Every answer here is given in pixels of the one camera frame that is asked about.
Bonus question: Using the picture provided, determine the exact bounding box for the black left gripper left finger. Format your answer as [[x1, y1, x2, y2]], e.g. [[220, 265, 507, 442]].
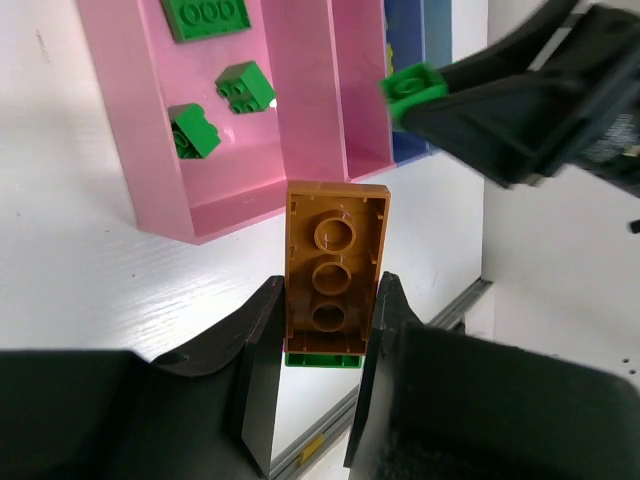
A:
[[1, 276, 285, 479]]

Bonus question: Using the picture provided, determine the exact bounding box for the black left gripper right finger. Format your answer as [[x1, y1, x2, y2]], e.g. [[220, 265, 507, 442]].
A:
[[342, 271, 640, 480]]

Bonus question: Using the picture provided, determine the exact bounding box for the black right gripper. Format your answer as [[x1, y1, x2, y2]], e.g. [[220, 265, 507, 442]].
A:
[[401, 0, 639, 196]]

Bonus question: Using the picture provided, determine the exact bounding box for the lime lego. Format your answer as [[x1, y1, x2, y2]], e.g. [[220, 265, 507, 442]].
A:
[[380, 63, 449, 126]]

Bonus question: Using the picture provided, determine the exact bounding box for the brown lego plate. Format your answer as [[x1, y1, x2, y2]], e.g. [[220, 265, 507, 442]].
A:
[[284, 181, 391, 356]]

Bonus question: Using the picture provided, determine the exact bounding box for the green square lego brick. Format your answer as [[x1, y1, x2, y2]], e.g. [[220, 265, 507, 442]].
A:
[[215, 61, 276, 115]]

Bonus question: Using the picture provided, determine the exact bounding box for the small dark green lego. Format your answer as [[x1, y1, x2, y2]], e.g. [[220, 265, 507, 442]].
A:
[[168, 103, 221, 159]]

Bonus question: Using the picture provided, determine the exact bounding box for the long green lego brick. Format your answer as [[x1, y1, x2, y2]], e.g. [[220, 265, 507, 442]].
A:
[[161, 0, 251, 43]]

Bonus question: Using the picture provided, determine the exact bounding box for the light blue bin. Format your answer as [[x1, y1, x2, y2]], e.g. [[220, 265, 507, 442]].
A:
[[423, 0, 452, 68]]

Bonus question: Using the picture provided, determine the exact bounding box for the dark blue bin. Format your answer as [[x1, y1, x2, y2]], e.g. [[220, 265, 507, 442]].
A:
[[384, 0, 428, 164]]

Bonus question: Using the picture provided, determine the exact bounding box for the narrow pink bin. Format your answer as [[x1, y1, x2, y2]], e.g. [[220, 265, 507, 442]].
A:
[[331, 0, 393, 180]]

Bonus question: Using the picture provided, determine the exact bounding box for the large pink bin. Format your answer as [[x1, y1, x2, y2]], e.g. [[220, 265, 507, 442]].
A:
[[78, 1, 347, 244]]

